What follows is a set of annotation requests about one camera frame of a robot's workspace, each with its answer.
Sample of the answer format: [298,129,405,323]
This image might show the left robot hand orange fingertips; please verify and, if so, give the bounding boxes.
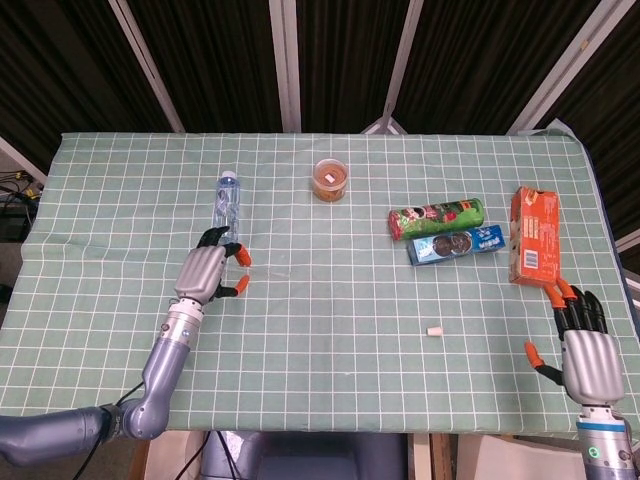
[173,225,253,305]

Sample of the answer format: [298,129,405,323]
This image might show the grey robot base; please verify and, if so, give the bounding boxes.
[202,430,409,480]

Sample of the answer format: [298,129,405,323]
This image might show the clear plastic water bottle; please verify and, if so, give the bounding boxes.
[212,170,242,247]

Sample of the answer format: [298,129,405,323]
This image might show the clear jar with orange contents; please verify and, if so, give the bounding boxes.
[312,157,350,204]

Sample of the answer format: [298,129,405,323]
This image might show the green checked tablecloth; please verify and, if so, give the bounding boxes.
[0,130,632,434]

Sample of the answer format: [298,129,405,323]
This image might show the black electronics box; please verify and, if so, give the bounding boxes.
[0,212,34,242]

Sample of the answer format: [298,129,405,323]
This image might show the wooden table leg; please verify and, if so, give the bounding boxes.
[407,433,454,480]
[130,437,153,480]

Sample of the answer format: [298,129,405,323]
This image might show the green chips can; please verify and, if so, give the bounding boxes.
[388,197,486,242]

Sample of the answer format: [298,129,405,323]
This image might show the blue cookie box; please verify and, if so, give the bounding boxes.
[405,224,507,267]

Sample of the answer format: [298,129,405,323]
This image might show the orange carton box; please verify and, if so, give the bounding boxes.
[508,185,561,290]

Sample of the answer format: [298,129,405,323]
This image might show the white box under table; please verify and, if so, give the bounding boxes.
[457,434,584,480]

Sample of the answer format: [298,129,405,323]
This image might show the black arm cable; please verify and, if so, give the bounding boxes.
[72,380,147,480]

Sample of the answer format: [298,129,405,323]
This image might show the white frame post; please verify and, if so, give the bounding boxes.
[0,134,50,185]
[268,0,302,133]
[108,0,185,133]
[505,0,632,135]
[362,0,426,135]

